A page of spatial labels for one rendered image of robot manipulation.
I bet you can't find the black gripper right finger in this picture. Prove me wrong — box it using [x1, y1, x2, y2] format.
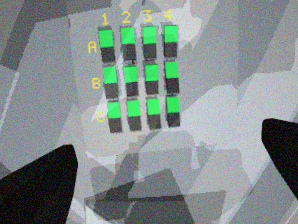
[261, 119, 298, 200]

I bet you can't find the grey switch panel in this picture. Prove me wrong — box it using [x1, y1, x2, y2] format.
[67, 0, 239, 159]

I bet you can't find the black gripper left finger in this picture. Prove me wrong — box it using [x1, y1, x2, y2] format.
[0, 144, 78, 224]

